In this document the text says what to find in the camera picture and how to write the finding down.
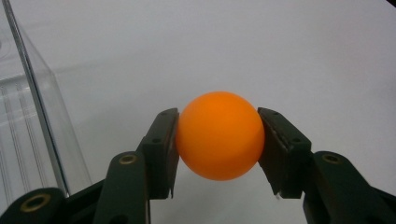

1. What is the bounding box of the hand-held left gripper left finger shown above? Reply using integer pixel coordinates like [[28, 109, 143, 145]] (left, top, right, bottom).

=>
[[92, 107, 181, 224]]

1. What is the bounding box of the clear plastic container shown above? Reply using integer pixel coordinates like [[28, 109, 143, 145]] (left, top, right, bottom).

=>
[[0, 0, 93, 217]]

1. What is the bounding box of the orange ball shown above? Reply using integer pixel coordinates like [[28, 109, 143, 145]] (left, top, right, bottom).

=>
[[175, 91, 266, 182]]

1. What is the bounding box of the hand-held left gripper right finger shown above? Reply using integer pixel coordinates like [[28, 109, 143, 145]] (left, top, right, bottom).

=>
[[257, 106, 396, 224]]

